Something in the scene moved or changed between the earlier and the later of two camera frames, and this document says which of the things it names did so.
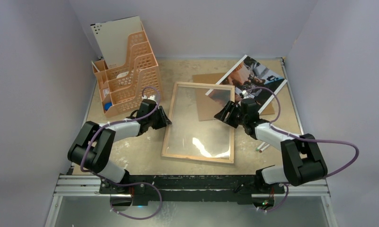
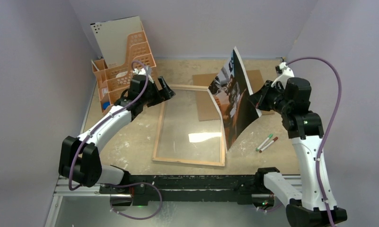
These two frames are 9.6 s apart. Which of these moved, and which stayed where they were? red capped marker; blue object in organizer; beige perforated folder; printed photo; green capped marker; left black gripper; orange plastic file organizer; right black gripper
Moved: printed photo; left black gripper; right black gripper
Stayed: green capped marker; orange plastic file organizer; red capped marker; beige perforated folder; blue object in organizer
